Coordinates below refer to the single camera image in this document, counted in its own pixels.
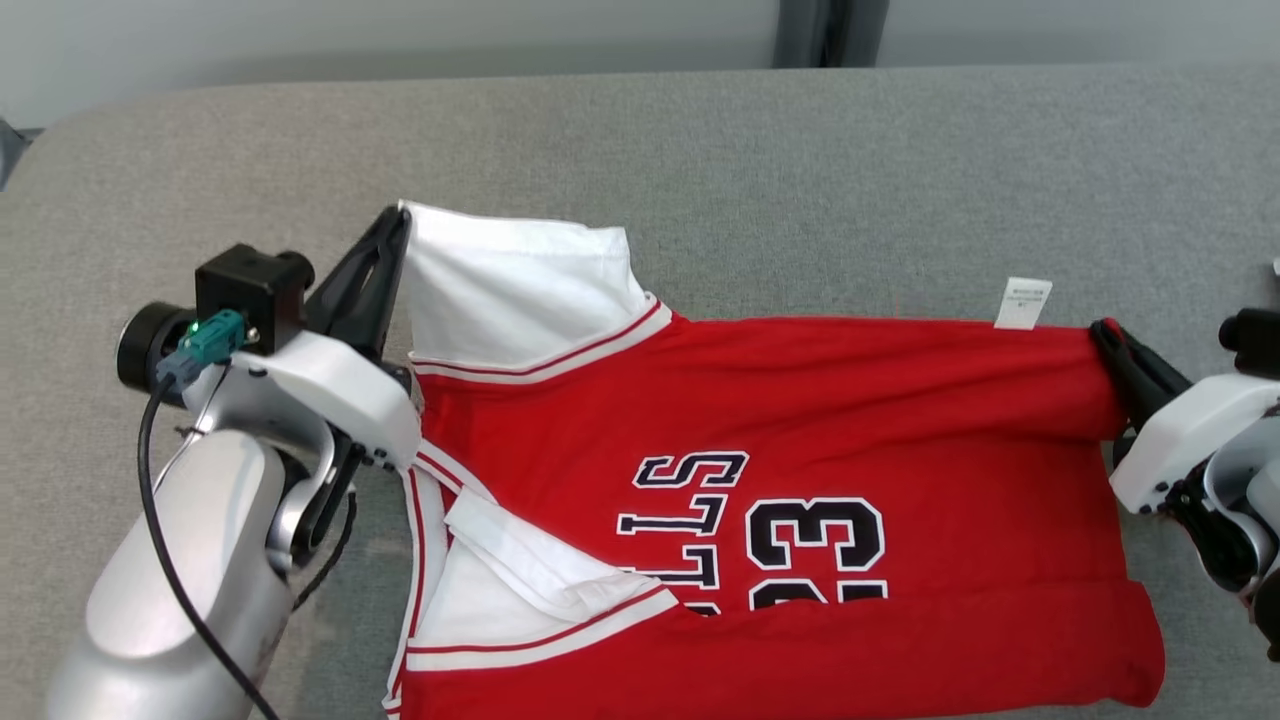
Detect grey fabric sofa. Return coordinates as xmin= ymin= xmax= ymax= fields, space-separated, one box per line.
xmin=0 ymin=62 xmax=1280 ymax=720

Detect grey partition post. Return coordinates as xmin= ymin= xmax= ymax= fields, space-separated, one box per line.
xmin=775 ymin=0 xmax=891 ymax=69

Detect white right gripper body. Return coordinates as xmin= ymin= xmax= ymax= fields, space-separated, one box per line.
xmin=1108 ymin=375 xmax=1280 ymax=516

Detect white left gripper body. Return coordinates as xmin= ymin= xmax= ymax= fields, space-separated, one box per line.
xmin=205 ymin=330 xmax=423 ymax=471

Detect red basketball jersey white sleeves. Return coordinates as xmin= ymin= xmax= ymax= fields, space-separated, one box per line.
xmin=383 ymin=200 xmax=1167 ymax=720

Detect grey metal frame piece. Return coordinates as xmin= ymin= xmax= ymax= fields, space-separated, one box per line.
xmin=0 ymin=115 xmax=31 ymax=191

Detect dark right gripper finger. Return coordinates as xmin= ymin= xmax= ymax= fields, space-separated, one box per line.
xmin=1090 ymin=325 xmax=1161 ymax=441
xmin=1098 ymin=318 xmax=1193 ymax=401

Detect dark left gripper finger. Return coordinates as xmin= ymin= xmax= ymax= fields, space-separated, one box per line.
xmin=305 ymin=207 xmax=401 ymax=341
xmin=345 ymin=210 xmax=413 ymax=363

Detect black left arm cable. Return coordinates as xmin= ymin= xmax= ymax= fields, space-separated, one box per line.
xmin=138 ymin=375 xmax=281 ymax=720

